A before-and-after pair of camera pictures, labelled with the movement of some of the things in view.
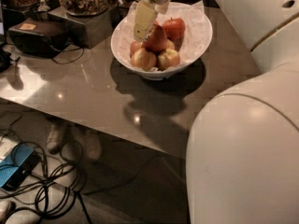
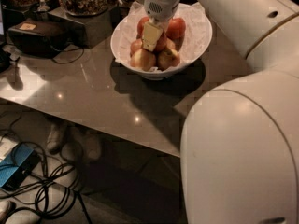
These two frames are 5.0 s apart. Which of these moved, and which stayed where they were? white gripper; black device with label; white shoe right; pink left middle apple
Moved: white gripper
Stayed: pink left middle apple; white shoe right; black device with label
